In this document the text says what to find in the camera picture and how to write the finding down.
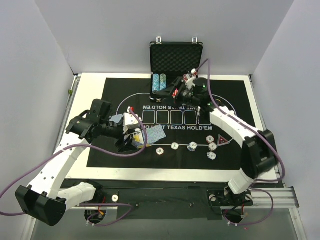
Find dealt cards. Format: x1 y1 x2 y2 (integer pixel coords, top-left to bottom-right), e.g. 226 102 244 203
109 113 124 127

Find blue backed playing cards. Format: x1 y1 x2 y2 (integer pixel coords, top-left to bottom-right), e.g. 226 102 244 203
146 125 166 145

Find red poker chip stack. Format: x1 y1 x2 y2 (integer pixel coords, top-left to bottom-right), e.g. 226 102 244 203
156 147 164 155

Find blue poker chip stack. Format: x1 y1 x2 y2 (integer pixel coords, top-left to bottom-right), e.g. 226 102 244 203
187 141 198 152

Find red chips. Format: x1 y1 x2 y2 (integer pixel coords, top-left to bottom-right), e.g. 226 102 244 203
206 135 215 144

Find grey poker chip stack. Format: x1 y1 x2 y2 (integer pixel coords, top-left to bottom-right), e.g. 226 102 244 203
171 142 179 150

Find grey chips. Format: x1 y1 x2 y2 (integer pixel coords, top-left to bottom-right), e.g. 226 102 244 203
208 142 217 151

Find blue chips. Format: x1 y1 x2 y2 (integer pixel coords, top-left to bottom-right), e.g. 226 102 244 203
206 151 217 160

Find blue playing card deck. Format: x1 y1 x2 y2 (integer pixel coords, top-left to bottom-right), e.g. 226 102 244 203
127 131 145 150

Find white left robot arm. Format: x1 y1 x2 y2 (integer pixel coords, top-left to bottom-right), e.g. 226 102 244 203
15 99 166 227

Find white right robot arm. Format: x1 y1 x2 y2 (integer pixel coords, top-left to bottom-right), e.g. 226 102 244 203
169 77 280 205

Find light blue chip row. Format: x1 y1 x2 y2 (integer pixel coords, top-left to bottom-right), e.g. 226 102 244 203
151 73 160 94

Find green chip row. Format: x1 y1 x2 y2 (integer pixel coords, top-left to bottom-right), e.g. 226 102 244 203
159 73 167 91

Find aluminium poker chip case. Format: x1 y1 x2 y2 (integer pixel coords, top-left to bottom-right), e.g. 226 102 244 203
149 36 204 103

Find black poker felt mat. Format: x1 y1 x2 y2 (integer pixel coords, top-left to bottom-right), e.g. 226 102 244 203
87 78 242 170

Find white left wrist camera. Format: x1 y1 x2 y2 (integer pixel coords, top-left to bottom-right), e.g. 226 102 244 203
123 113 140 134

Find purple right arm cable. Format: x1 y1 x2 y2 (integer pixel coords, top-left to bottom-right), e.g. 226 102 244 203
194 58 286 227

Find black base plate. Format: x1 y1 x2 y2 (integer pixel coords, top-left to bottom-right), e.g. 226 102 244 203
91 181 253 220

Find aluminium frame rail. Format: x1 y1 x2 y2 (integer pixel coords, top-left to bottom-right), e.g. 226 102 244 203
30 186 300 210

